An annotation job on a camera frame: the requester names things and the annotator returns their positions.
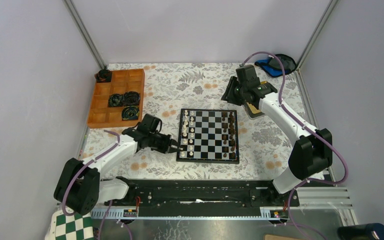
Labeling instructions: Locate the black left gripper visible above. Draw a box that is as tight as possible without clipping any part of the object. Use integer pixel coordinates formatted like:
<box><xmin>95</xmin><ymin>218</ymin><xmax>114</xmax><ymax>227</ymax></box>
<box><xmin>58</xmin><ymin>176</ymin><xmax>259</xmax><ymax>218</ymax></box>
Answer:
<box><xmin>147</xmin><ymin>133</ymin><xmax>182</xmax><ymax>155</ymax></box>

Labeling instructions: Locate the gold metal tin box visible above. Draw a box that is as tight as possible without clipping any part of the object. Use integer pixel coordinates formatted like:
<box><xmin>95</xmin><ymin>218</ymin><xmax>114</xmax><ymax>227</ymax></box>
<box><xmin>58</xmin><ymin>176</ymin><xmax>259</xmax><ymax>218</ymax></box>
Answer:
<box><xmin>243</xmin><ymin>103</ymin><xmax>265</xmax><ymax>120</ymax></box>

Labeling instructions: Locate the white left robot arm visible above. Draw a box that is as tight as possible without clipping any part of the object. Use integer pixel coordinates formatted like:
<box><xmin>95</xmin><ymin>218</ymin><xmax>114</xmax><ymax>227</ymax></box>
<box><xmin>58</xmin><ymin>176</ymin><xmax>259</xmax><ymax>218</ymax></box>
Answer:
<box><xmin>53</xmin><ymin>114</ymin><xmax>182</xmax><ymax>216</ymax></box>

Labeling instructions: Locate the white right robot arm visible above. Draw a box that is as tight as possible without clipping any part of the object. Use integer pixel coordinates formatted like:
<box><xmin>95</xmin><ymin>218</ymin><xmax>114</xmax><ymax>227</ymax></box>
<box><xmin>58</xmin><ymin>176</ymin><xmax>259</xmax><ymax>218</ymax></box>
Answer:
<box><xmin>221</xmin><ymin>65</ymin><xmax>333</xmax><ymax>206</ymax></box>

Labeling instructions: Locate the dark chess pieces row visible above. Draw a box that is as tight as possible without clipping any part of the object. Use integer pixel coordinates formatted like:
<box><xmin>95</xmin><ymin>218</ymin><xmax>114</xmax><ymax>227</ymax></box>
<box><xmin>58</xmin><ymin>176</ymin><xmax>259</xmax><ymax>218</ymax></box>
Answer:
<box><xmin>221</xmin><ymin>111</ymin><xmax>237</xmax><ymax>161</ymax></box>

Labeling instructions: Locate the black white chess board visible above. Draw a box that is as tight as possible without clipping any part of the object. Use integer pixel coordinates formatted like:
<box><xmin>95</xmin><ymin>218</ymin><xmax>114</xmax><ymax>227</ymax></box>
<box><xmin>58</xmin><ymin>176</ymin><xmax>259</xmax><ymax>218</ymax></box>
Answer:
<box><xmin>176</xmin><ymin>108</ymin><xmax>240</xmax><ymax>164</ymax></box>

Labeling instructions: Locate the green white rolled chess mat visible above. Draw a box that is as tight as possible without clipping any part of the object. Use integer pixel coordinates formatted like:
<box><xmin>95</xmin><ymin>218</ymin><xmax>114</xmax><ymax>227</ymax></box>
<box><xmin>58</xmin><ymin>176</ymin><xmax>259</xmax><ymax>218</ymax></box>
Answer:
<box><xmin>44</xmin><ymin>210</ymin><xmax>96</xmax><ymax>240</ymax></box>

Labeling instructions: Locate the blue black cloth bundle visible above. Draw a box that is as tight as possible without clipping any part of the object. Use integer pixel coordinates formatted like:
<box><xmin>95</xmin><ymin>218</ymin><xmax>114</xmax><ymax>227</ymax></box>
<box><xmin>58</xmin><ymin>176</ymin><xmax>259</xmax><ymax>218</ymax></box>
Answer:
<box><xmin>254</xmin><ymin>54</ymin><xmax>297</xmax><ymax>78</ymax></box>

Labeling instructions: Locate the dark rolled cloth in tray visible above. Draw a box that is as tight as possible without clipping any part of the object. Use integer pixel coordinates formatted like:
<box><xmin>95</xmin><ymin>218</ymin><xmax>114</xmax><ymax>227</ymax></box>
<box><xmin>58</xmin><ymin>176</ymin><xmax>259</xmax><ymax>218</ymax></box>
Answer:
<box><xmin>108</xmin><ymin>91</ymin><xmax>141</xmax><ymax>108</ymax></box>

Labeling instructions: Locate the orange wooden divided tray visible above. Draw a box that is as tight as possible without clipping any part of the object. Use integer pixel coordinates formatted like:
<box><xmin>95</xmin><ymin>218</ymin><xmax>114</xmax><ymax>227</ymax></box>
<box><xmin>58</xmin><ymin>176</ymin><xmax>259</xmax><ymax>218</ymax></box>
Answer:
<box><xmin>87</xmin><ymin>68</ymin><xmax>145</xmax><ymax>129</ymax></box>

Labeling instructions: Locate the dark rolled cloth corner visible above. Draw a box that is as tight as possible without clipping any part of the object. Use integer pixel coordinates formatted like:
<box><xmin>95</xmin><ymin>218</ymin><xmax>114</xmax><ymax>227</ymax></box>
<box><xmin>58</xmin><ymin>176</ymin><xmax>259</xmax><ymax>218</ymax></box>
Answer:
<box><xmin>94</xmin><ymin>69</ymin><xmax>113</xmax><ymax>84</ymax></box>

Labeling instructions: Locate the dark cylinder bottle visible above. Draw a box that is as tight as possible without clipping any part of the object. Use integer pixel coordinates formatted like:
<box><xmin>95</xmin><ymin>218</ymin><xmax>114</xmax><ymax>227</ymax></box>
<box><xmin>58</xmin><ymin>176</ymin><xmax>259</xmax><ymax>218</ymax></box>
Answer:
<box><xmin>337</xmin><ymin>223</ymin><xmax>384</xmax><ymax>240</ymax></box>

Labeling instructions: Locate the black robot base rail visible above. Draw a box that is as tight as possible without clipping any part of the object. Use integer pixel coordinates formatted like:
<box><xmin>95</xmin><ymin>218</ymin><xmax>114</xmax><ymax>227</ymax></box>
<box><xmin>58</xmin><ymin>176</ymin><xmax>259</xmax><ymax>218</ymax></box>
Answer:
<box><xmin>112</xmin><ymin>179</ymin><xmax>300</xmax><ymax>218</ymax></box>

